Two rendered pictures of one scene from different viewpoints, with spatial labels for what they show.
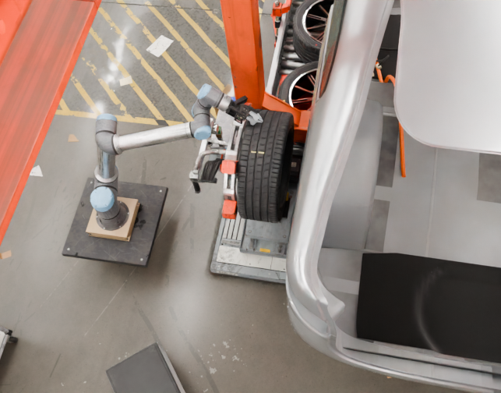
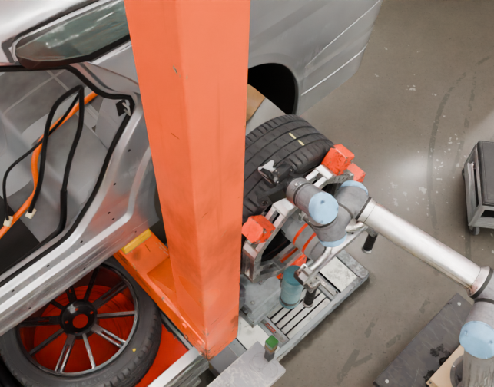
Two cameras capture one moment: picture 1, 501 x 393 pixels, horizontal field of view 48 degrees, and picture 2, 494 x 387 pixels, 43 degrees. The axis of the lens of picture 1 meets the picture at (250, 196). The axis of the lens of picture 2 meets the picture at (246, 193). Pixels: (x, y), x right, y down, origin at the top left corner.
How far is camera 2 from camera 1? 3.03 m
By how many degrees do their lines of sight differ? 58
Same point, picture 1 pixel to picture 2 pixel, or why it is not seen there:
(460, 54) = not seen: outside the picture
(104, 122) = (491, 318)
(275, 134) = (257, 142)
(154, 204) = (406, 366)
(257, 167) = (306, 132)
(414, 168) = not seen: hidden behind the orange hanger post
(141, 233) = (444, 337)
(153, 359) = not seen: outside the picture
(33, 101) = not seen: outside the picture
